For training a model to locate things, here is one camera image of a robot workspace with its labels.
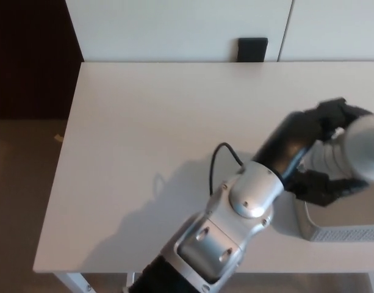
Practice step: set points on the white desk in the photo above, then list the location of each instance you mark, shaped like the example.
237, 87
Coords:
128, 122

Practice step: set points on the grey plastic bottle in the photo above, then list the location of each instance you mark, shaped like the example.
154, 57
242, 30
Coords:
360, 149

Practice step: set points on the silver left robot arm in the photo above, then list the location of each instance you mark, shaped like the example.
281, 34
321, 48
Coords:
247, 195

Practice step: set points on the white cabinet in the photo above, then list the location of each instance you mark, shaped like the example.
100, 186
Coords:
174, 27

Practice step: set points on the grey mesh container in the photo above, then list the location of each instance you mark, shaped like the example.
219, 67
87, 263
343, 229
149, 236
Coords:
305, 222

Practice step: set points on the small yellow paper scrap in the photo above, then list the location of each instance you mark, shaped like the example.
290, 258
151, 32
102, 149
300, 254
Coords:
58, 138

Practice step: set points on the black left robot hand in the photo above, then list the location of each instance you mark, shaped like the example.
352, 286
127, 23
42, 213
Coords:
285, 143

